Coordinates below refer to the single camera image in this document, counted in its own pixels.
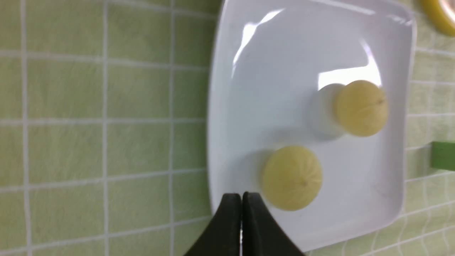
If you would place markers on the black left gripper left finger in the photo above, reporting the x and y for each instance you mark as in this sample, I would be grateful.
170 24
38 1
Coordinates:
222 235

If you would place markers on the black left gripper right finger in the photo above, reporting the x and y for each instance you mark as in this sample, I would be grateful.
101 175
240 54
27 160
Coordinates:
261 234

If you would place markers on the yellow steamed bun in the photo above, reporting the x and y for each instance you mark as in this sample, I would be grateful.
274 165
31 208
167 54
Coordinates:
361 108
292 178

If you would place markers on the yellow steamed bun front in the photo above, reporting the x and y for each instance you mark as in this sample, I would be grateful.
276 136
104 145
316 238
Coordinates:
361 108

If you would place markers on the white square plate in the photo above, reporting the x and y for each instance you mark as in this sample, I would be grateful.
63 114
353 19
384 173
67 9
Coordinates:
271 59

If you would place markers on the green checkered tablecloth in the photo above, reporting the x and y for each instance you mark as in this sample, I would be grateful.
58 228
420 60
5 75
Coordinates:
104 113

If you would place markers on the green cube block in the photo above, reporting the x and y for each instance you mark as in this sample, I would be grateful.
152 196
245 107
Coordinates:
442 155

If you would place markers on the woven bamboo steamer lid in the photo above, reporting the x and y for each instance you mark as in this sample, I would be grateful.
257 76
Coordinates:
442 14

